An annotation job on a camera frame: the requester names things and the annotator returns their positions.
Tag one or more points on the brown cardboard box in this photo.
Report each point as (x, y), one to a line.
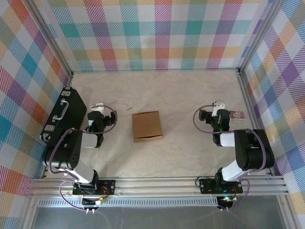
(147, 126)

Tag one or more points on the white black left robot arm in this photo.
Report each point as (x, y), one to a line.
(78, 148)

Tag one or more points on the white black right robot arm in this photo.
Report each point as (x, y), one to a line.
(243, 152)

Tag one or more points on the small dark printed card box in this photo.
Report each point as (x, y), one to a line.
(237, 115)

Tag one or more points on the small circuit board with LED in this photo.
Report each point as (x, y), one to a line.
(101, 201)
(228, 198)

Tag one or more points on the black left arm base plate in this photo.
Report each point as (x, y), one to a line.
(109, 187)

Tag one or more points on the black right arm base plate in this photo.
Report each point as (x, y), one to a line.
(206, 186)

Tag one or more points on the long aluminium base rail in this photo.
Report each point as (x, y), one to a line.
(155, 188)

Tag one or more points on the aluminium frame post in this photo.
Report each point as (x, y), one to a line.
(47, 35)
(259, 35)

